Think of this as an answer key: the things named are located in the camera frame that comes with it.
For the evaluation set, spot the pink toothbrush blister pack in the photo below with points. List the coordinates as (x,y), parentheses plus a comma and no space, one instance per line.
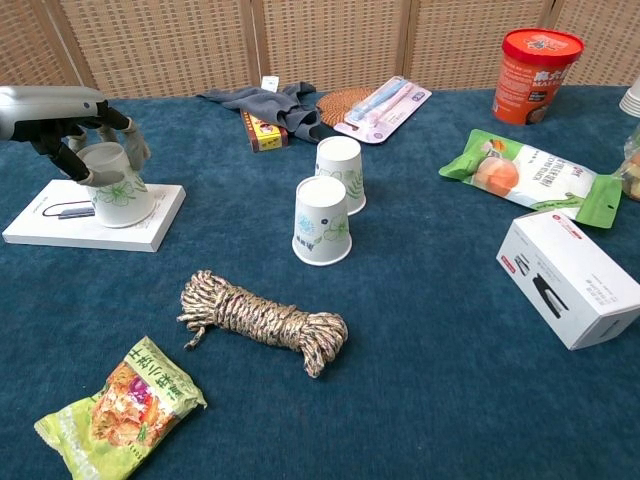
(380,110)

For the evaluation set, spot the flat white product box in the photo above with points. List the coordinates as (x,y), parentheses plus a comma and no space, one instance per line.
(75,235)

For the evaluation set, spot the grey cloth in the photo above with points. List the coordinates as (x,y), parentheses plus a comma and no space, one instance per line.
(265,102)

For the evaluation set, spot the green white snack pouch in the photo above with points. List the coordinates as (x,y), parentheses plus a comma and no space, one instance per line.
(530,175)

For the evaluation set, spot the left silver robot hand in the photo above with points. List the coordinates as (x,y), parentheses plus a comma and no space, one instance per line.
(45,107)

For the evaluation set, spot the red instant noodle tub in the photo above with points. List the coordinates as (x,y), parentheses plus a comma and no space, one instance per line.
(530,85)

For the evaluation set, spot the white stapler box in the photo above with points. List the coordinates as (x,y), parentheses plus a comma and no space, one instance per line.
(565,300)

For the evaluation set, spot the white paper cup blue flower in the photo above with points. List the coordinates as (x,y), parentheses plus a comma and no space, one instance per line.
(320,235)

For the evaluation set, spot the woven rattan folding screen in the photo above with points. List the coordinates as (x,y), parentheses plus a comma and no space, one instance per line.
(150,45)

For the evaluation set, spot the small red yellow box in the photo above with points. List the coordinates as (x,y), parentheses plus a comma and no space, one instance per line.
(265,137)

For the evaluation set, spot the stack of paper cups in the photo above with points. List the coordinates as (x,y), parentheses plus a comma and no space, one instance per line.
(632,100)

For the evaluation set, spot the packaged bread slices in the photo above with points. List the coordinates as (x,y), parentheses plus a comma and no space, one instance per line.
(632,177)

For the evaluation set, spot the white paper cup green flower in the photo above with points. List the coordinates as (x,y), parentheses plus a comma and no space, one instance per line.
(122,205)

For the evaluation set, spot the white paper cup green leaves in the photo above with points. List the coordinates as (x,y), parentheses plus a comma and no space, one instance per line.
(350,170)

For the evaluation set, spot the round woven brown coaster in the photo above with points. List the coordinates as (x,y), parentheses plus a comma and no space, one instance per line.
(332,107)

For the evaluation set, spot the green snack packet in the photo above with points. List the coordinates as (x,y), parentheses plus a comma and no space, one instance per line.
(120,415)

